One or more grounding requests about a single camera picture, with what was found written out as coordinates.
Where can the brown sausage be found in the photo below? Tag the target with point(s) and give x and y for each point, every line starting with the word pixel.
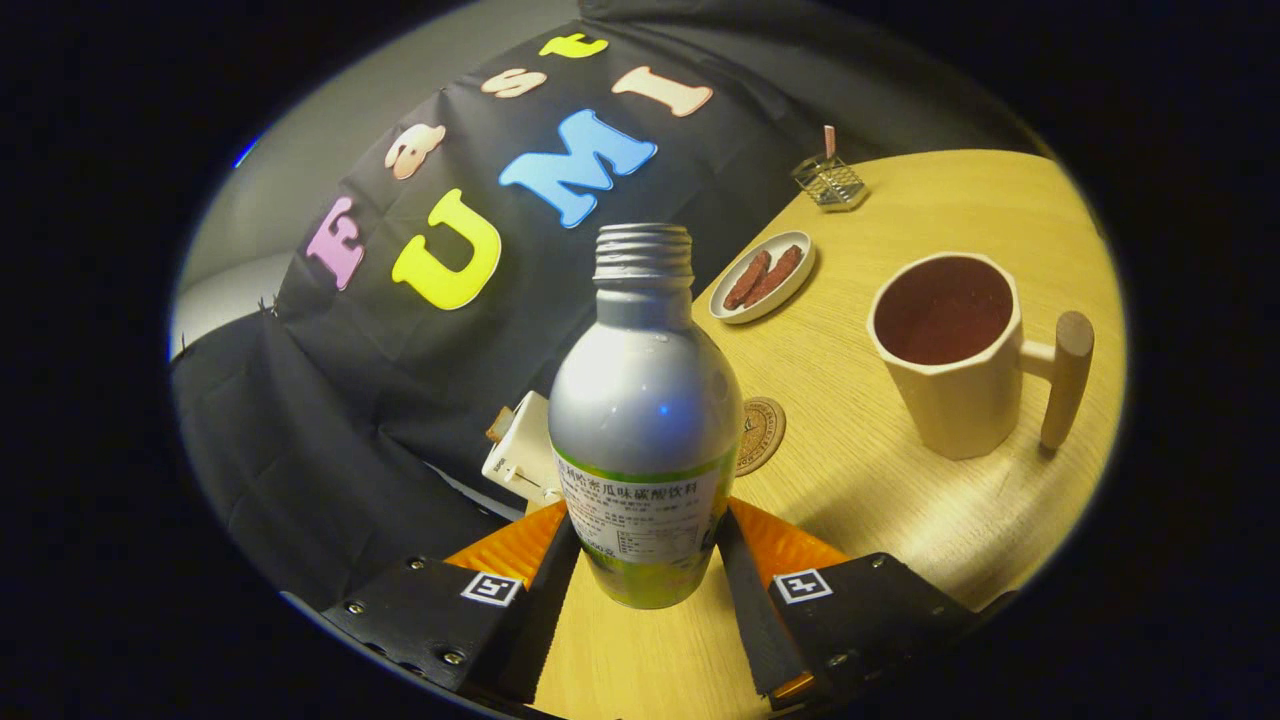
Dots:
pixel 775 275
pixel 746 281

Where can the white toaster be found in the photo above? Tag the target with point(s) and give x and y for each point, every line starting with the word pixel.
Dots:
pixel 525 450

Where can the wooden table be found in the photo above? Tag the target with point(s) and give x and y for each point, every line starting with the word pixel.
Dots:
pixel 900 520

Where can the round cork coaster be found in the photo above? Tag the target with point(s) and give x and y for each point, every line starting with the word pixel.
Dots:
pixel 765 435

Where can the white oval plate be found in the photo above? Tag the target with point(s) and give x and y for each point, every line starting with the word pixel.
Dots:
pixel 790 290

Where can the pink stick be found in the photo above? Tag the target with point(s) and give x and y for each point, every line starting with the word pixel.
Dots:
pixel 829 142

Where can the silver green juice bottle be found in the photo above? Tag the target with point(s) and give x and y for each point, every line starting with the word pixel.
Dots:
pixel 645 420

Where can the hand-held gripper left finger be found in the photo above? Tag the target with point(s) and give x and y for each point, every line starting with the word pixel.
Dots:
pixel 545 610

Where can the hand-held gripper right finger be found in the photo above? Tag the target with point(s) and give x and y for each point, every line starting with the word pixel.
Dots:
pixel 750 610

